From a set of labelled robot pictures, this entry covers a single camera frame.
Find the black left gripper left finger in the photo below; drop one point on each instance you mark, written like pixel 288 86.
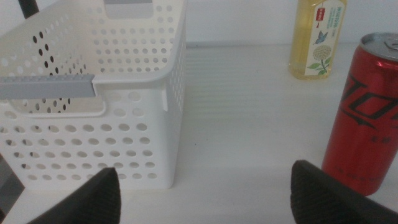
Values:
pixel 96 202

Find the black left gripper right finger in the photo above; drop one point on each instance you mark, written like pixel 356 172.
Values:
pixel 323 199

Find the red cola can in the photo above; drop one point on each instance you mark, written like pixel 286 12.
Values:
pixel 357 149

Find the yellow tea bottle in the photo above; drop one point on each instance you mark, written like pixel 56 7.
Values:
pixel 300 46

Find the white perforated plastic basket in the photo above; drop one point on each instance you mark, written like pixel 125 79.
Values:
pixel 130 137

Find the black pole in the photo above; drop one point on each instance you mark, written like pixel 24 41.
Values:
pixel 28 7

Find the dark grey frame part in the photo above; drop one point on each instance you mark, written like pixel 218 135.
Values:
pixel 9 186

